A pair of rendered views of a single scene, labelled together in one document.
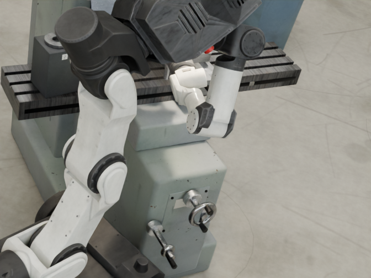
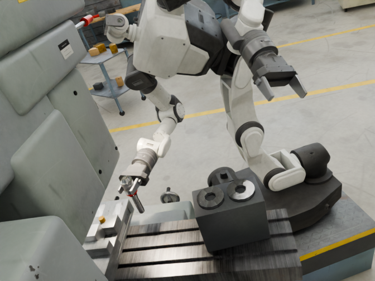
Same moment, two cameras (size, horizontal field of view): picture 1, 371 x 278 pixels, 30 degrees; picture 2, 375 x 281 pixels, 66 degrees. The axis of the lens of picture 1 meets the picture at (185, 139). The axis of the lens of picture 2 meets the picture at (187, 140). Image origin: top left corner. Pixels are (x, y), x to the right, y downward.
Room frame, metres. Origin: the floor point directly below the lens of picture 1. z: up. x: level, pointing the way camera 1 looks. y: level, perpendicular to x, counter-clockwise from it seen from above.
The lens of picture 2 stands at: (2.57, 0.95, 1.81)
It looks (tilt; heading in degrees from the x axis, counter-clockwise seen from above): 33 degrees down; 230
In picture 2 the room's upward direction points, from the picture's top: 17 degrees counter-clockwise
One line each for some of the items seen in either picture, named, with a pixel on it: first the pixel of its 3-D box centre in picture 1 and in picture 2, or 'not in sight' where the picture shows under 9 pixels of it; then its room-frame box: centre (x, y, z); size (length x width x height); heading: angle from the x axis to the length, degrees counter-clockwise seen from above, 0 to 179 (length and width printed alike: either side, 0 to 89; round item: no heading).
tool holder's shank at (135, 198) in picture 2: (168, 65); (136, 202); (2.22, 0.13, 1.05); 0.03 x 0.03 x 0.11
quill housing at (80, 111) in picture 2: not in sight; (60, 136); (2.36, 0.18, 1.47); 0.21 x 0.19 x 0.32; 126
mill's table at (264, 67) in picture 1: (162, 76); (126, 256); (2.37, 0.16, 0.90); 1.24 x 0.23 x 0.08; 126
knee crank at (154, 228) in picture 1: (163, 242); not in sight; (1.84, -0.02, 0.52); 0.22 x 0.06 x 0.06; 36
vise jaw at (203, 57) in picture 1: (190, 54); (99, 226); (2.37, 0.06, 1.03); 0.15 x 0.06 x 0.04; 126
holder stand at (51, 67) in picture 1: (67, 60); (230, 213); (2.09, 0.48, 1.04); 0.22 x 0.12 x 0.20; 135
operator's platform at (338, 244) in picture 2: not in sight; (279, 227); (1.52, 0.32, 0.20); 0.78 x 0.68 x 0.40; 144
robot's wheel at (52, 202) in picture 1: (59, 214); not in sight; (1.87, 0.39, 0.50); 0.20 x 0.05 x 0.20; 144
